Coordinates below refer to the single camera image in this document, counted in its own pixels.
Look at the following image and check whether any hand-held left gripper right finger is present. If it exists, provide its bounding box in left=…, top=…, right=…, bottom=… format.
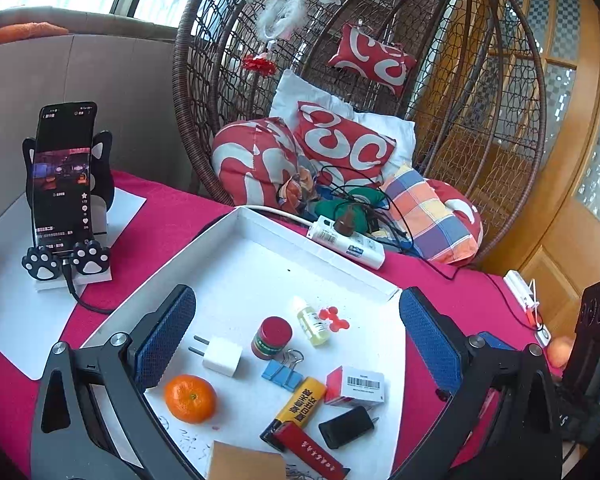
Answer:
left=390, top=286, right=565, bottom=480

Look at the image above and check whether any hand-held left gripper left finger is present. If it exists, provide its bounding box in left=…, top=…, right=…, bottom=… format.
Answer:
left=30, top=284, right=206, bottom=480

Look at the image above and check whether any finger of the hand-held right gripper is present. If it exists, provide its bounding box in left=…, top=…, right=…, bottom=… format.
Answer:
left=477, top=331, right=518, bottom=353

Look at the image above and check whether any white charger plug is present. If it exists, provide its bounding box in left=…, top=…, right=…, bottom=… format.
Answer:
left=187, top=335, right=243, bottom=378

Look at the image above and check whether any orange mandarin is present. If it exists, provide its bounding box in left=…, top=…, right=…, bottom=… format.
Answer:
left=164, top=374, right=217, bottom=425

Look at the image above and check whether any white red barcode box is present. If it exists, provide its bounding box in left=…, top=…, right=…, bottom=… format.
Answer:
left=324, top=365, right=387, bottom=407

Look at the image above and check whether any small red jar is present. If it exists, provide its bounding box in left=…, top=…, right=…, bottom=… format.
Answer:
left=250, top=316, right=293, bottom=361

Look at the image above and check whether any white shallow tray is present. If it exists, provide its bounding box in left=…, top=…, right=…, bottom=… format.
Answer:
left=80, top=205, right=408, bottom=480

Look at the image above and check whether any small bottle yellow liquid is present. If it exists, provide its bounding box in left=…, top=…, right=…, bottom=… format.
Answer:
left=292, top=296, right=331, bottom=347

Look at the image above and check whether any black lighter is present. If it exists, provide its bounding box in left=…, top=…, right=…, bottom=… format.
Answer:
left=318, top=406, right=381, bottom=450

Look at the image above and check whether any blue binder clip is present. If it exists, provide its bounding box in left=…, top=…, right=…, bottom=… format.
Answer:
left=261, top=349, right=305, bottom=393

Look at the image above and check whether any slim yellow lighter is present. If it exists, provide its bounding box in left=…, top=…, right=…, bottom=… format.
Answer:
left=259, top=377, right=328, bottom=445

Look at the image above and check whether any brown cardboard box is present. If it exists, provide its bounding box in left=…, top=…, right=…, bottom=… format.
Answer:
left=206, top=440, right=287, bottom=480

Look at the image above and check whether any red lighter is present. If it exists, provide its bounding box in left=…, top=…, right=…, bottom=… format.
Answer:
left=272, top=421, right=352, bottom=480

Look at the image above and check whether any red apple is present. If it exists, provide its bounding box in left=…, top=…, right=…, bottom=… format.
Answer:
left=547, top=336, right=578, bottom=370

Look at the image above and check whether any long white power strip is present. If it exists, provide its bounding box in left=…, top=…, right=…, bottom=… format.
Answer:
left=502, top=270, right=541, bottom=311

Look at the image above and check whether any plaid cushion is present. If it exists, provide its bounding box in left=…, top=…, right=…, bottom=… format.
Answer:
left=380, top=162, right=461, bottom=266

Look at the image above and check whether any round red white cushion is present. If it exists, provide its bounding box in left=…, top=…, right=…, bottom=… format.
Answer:
left=425, top=178, right=483, bottom=261

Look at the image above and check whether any black cat phone stand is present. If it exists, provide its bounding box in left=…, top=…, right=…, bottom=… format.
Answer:
left=21, top=130, right=116, bottom=293

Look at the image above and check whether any dark plug adapter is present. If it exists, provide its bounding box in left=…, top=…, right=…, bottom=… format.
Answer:
left=334, top=208, right=357, bottom=237

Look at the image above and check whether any wooden door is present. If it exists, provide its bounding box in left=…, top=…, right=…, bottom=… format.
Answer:
left=475, top=0, right=600, bottom=341

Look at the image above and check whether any white paper sheet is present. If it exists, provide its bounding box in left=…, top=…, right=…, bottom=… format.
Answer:
left=0, top=187, right=147, bottom=381

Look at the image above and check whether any green cloth item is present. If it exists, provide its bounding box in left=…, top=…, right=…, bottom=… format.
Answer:
left=314, top=186, right=388, bottom=221

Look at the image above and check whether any black smartphone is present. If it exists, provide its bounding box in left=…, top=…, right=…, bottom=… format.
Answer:
left=31, top=101, right=98, bottom=256

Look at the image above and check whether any lumpy red white cushion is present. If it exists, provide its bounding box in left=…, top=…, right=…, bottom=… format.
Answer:
left=211, top=116, right=321, bottom=208

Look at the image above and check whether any flat red white cushion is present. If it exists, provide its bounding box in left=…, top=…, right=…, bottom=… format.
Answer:
left=292, top=101, right=398, bottom=188

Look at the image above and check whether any wicker hanging chair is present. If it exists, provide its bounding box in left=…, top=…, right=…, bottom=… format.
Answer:
left=172, top=0, right=548, bottom=266

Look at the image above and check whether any grey upholstered bench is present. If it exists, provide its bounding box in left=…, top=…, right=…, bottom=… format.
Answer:
left=0, top=7, right=201, bottom=241

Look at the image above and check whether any white pillow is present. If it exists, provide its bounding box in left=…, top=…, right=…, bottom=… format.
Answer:
left=270, top=69, right=417, bottom=168

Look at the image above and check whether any red flower decoration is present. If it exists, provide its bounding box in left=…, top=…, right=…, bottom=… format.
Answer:
left=240, top=52, right=276, bottom=78

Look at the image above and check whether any small hanging red cushion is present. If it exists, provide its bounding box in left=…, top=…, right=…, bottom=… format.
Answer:
left=327, top=22, right=417, bottom=96

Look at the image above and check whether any orange cloth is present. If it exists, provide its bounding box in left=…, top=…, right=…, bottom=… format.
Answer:
left=0, top=21, right=71, bottom=51

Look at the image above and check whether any white feather decoration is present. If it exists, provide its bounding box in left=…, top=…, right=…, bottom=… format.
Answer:
left=242, top=0, right=386, bottom=43

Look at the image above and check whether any black phone cable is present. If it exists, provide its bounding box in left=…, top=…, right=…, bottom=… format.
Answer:
left=62, top=255, right=113, bottom=316

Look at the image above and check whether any white power strip cable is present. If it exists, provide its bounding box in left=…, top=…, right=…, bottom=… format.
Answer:
left=237, top=204, right=316, bottom=226

